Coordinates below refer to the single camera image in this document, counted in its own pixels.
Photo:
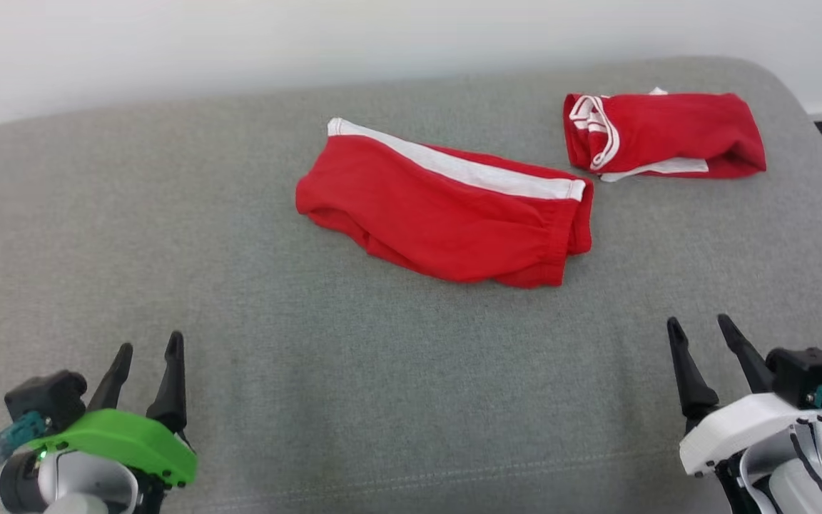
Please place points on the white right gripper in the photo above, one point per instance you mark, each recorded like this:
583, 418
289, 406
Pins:
753, 428

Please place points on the red shorts with white stripe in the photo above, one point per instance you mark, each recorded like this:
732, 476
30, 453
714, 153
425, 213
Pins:
439, 214

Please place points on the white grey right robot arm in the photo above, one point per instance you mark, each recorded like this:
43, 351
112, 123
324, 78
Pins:
803, 478

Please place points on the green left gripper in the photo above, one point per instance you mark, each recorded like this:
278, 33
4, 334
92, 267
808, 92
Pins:
125, 442

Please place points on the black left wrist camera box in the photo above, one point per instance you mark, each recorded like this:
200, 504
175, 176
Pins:
47, 396

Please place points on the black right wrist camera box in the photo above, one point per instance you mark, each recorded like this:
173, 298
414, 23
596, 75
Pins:
807, 371

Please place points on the red white basketball jersey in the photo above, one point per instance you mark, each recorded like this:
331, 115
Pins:
675, 128

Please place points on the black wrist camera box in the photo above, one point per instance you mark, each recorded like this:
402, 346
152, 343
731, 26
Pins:
47, 396
807, 371

